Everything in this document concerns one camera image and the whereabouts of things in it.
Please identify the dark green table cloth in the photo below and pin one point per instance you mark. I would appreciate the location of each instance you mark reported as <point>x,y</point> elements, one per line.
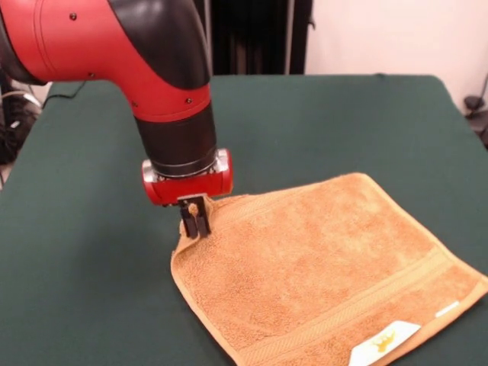
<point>343,126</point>

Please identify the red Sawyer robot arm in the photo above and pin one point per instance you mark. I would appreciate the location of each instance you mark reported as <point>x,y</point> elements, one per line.
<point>114,45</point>

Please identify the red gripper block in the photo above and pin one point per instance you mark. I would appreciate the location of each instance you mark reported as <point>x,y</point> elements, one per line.
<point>183,188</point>

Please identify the black plug adapter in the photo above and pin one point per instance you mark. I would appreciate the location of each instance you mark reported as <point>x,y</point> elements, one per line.
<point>472,103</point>

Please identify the tan terry towel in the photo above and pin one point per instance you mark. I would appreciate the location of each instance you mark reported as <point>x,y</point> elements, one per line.
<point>324,259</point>

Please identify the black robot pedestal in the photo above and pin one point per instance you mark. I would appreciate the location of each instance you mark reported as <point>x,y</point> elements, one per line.
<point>259,36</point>

